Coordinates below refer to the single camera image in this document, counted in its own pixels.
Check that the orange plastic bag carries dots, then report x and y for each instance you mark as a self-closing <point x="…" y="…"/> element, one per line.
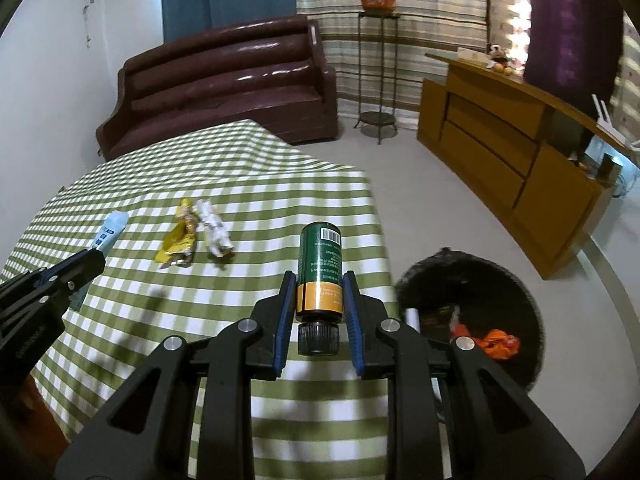
<point x="495" y="342"/>

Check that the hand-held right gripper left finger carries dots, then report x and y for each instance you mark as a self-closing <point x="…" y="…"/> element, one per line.
<point x="285" y="320"/>

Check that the white crumpled wrapper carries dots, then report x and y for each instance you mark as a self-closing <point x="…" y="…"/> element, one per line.
<point x="212" y="230"/>

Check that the green bottle with black cap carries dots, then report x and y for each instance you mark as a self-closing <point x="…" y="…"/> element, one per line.
<point x="320" y="265"/>

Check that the wooden cabinet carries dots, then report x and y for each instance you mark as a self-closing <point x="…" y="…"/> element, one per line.
<point x="550" y="205"/>

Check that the yellow snack wrapper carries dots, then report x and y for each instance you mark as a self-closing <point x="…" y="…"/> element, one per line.
<point x="180" y="240"/>

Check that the small brown box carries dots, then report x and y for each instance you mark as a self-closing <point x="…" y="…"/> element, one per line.
<point x="611" y="167"/>

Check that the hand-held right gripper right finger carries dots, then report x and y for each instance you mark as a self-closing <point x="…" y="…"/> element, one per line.
<point x="351" y="320"/>

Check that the white router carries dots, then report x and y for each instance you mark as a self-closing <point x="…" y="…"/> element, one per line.
<point x="610" y="127"/>

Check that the black metal plant stand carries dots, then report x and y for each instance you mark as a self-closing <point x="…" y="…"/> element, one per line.
<point x="377" y="120"/>

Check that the white patterned sheer curtain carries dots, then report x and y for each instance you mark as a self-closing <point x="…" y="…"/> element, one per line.
<point x="507" y="10"/>

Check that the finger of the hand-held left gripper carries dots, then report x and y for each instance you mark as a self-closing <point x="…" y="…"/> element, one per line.
<point x="55" y="270"/>
<point x="80" y="272"/>

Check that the white tissue box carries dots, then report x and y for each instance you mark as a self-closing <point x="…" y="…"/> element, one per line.
<point x="471" y="54"/>

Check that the green checkered tablecloth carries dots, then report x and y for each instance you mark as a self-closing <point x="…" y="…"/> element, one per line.
<point x="250" y="200"/>

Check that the purple curtain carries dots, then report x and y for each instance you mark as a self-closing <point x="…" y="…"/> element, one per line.
<point x="570" y="20"/>

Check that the dark brown leather sofa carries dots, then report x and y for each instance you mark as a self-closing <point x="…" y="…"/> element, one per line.
<point x="225" y="85"/>

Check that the black lined trash bin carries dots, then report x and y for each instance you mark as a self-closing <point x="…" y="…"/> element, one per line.
<point x="480" y="280"/>

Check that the cartoon mouse plush toy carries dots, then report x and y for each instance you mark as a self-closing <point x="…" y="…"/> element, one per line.
<point x="497" y="52"/>

